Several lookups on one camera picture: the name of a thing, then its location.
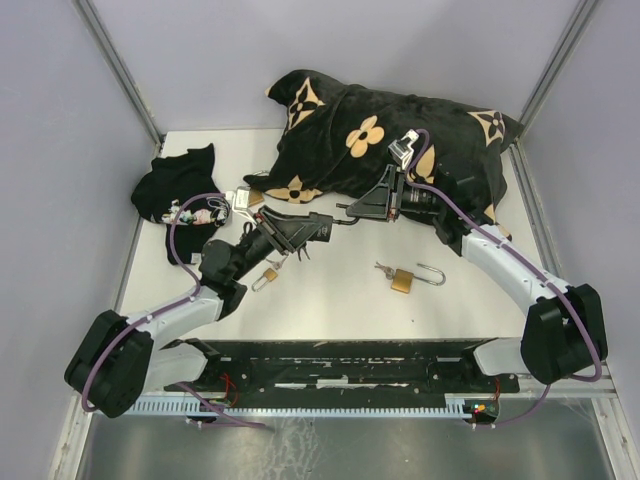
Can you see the silver keys of small padlock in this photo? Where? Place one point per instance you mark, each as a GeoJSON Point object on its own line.
{"type": "Point", "coordinates": [277, 264]}

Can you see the black padlock shackle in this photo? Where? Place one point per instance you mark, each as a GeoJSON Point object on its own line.
{"type": "Point", "coordinates": [323, 234]}

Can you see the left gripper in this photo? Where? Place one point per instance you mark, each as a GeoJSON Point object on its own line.
{"type": "Point", "coordinates": [271, 222]}

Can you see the brass padlock near pillow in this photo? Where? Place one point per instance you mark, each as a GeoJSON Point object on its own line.
{"type": "Point", "coordinates": [255, 197]}

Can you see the small brass padlock long shackle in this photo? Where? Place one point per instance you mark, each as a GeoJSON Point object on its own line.
{"type": "Point", "coordinates": [268, 276]}

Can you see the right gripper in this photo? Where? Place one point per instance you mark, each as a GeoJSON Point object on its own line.
{"type": "Point", "coordinates": [378, 203]}

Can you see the black-headed keys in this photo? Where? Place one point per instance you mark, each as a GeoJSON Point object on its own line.
{"type": "Point", "coordinates": [302, 254]}

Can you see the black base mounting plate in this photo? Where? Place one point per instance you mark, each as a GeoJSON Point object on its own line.
{"type": "Point", "coordinates": [346, 374]}

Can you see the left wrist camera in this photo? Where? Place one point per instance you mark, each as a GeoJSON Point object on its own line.
{"type": "Point", "coordinates": [241, 199]}

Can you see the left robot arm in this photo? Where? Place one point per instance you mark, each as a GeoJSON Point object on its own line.
{"type": "Point", "coordinates": [122, 357]}

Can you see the silver keys of large padlock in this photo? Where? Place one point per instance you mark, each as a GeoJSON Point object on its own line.
{"type": "Point", "coordinates": [383, 269]}

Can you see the large brass padlock long shackle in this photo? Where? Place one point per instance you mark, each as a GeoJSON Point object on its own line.
{"type": "Point", "coordinates": [403, 280]}

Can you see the black floral pillow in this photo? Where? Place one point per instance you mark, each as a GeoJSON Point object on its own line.
{"type": "Point", "coordinates": [337, 135]}

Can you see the black printed garment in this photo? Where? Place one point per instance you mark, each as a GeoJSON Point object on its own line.
{"type": "Point", "coordinates": [179, 192]}

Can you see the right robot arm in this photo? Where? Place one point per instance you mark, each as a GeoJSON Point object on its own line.
{"type": "Point", "coordinates": [564, 334]}

